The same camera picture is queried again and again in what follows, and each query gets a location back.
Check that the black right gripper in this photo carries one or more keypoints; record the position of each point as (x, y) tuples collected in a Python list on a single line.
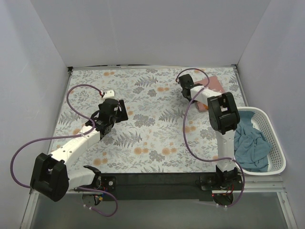
[(185, 93)]

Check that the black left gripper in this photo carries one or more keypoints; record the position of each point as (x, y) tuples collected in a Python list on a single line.
[(121, 110)]

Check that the pink t shirt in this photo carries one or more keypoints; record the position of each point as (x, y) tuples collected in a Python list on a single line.
[(213, 85)]

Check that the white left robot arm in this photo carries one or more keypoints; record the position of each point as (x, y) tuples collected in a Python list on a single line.
[(52, 175)]

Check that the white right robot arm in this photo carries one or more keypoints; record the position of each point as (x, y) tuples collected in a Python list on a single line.
[(224, 119)]

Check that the floral patterned table mat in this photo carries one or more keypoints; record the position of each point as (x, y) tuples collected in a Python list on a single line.
[(160, 135)]

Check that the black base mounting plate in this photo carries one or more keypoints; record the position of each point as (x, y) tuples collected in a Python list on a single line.
[(166, 186)]

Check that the blue t shirt in basket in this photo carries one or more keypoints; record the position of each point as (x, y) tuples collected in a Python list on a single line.
[(250, 145)]

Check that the white plastic laundry basket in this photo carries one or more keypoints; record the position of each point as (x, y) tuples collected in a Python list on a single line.
[(276, 158)]

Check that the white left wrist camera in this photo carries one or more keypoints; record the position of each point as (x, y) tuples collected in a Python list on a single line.
[(107, 94)]

